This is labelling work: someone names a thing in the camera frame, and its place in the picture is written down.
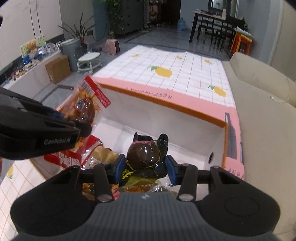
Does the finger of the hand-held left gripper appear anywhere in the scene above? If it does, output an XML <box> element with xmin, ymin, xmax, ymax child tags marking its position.
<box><xmin>46</xmin><ymin>118</ymin><xmax>93</xmax><ymax>138</ymax></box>
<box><xmin>0</xmin><ymin>87</ymin><xmax>65</xmax><ymax>120</ymax></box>

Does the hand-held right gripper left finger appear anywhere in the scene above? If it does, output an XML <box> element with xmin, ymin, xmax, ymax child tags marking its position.
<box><xmin>58</xmin><ymin>154</ymin><xmax>127</xmax><ymax>203</ymax></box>

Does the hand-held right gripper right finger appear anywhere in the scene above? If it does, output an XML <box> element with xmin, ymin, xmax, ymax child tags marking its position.
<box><xmin>165</xmin><ymin>155</ymin><xmax>244</xmax><ymax>202</ymax></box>

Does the small red braised meat packet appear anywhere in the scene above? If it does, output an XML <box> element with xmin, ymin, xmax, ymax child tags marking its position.
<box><xmin>55</xmin><ymin>75</ymin><xmax>112</xmax><ymax>153</ymax></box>

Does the gold clear nut snack packet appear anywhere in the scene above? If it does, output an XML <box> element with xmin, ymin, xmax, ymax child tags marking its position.
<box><xmin>80</xmin><ymin>146</ymin><xmax>121</xmax><ymax>169</ymax></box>

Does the black braised egg packet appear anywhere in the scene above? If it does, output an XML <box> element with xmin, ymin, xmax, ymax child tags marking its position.
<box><xmin>117</xmin><ymin>132</ymin><xmax>170</xmax><ymax>187</ymax></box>

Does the large red snack packet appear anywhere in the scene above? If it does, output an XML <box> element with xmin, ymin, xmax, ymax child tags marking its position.
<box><xmin>43</xmin><ymin>135</ymin><xmax>104</xmax><ymax>170</ymax></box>

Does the orange cardboard box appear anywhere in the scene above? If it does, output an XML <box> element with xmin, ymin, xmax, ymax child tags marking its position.
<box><xmin>31</xmin><ymin>82</ymin><xmax>230</xmax><ymax>202</ymax></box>

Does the small clear brown candy packet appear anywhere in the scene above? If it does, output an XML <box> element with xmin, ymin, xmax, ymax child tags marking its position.
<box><xmin>152</xmin><ymin>184</ymin><xmax>178</xmax><ymax>198</ymax></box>

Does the white low cabinet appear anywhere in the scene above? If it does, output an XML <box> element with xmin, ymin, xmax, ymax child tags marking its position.
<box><xmin>0</xmin><ymin>48</ymin><xmax>68</xmax><ymax>93</ymax></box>

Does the row of small figurines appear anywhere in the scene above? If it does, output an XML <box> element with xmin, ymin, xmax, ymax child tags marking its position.
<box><xmin>4</xmin><ymin>63</ymin><xmax>31</xmax><ymax>81</ymax></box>

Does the brown cardboard carton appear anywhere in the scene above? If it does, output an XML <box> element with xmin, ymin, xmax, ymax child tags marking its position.
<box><xmin>45</xmin><ymin>55</ymin><xmax>72</xmax><ymax>84</ymax></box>

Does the bear picture board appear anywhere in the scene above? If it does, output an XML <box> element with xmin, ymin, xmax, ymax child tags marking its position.
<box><xmin>19</xmin><ymin>35</ymin><xmax>46</xmax><ymax>66</ymax></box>

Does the grey trash bin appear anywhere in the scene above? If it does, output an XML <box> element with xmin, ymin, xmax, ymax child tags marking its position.
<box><xmin>61</xmin><ymin>38</ymin><xmax>84</xmax><ymax>73</ymax></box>

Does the white rolling stool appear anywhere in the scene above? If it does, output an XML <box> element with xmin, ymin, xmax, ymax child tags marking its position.
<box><xmin>77</xmin><ymin>52</ymin><xmax>102</xmax><ymax>74</ymax></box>

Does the long leaf potted plant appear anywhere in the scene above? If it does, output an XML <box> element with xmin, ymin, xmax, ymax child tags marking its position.
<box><xmin>57</xmin><ymin>13</ymin><xmax>97</xmax><ymax>45</ymax></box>

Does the pink bag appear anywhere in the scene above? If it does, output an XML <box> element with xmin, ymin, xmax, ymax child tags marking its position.
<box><xmin>105</xmin><ymin>38</ymin><xmax>122</xmax><ymax>56</ymax></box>

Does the beige sofa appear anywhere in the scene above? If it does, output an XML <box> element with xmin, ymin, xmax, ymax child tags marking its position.
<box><xmin>221</xmin><ymin>52</ymin><xmax>296</xmax><ymax>237</ymax></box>

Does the tall climbing green plant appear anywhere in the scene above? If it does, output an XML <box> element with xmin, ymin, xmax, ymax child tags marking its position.
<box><xmin>105</xmin><ymin>0</ymin><xmax>126</xmax><ymax>33</ymax></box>

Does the dark drawer cabinet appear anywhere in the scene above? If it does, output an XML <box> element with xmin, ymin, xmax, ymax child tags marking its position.
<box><xmin>113</xmin><ymin>0</ymin><xmax>151</xmax><ymax>39</ymax></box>

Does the black dining chair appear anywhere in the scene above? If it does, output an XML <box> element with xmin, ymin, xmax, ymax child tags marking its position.
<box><xmin>213</xmin><ymin>15</ymin><xmax>237</xmax><ymax>53</ymax></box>
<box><xmin>197</xmin><ymin>20</ymin><xmax>223</xmax><ymax>45</ymax></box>

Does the orange stool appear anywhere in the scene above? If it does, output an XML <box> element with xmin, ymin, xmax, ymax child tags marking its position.
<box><xmin>230</xmin><ymin>31</ymin><xmax>254</xmax><ymax>56</ymax></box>

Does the stack of books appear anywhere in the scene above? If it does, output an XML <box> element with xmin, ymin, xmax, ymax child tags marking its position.
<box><xmin>233</xmin><ymin>26</ymin><xmax>253</xmax><ymax>38</ymax></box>

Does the black dining table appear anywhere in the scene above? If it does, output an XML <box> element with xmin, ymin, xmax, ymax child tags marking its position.
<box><xmin>189</xmin><ymin>10</ymin><xmax>246</xmax><ymax>44</ymax></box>

